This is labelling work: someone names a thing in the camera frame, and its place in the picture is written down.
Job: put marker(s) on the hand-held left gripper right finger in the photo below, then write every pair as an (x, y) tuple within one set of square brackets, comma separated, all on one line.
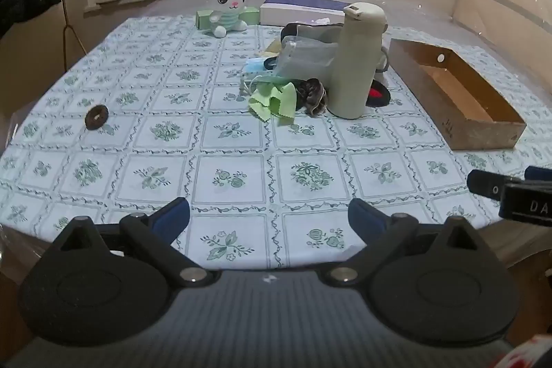
[(365, 218)]

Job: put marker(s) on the black red fabric item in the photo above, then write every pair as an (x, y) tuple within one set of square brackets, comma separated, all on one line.
[(377, 94)]

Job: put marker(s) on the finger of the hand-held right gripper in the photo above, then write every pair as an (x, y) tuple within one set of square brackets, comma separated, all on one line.
[(526, 202), (539, 173)]

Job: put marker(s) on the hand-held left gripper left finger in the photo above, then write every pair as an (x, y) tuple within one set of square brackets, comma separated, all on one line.
[(171, 217)]

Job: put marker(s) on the yellow towel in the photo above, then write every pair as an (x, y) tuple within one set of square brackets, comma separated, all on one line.
[(272, 47)]

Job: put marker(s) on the brown patterned scrunchie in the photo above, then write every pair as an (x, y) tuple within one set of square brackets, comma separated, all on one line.
[(312, 94)]

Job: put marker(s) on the pale green thermos bottle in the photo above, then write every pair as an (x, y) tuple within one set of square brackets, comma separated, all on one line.
[(356, 66)]

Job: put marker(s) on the blue and white flat box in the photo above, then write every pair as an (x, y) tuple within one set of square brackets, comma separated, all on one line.
[(293, 12)]

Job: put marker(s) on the blue face mask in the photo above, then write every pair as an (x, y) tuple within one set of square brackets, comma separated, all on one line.
[(256, 66)]

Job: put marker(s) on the brown cardboard box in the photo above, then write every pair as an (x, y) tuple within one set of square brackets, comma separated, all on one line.
[(465, 131)]

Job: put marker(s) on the metal coat rack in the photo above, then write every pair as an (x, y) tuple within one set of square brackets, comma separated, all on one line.
[(64, 31)]

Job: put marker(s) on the beige bed headboard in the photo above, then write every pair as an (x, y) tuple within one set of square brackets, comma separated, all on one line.
[(496, 10)]

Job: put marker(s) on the green cleaning cloth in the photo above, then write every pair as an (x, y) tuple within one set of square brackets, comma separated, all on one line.
[(271, 100)]

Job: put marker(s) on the red patterned white cloth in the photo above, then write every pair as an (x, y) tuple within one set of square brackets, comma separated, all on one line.
[(532, 355)]

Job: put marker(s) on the clear plastic bag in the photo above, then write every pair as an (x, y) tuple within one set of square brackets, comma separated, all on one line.
[(302, 57)]

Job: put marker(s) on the green floral tablecloth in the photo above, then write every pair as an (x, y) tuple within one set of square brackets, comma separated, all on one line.
[(233, 135)]

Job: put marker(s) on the light green box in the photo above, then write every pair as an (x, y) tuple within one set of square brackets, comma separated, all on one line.
[(251, 15)]

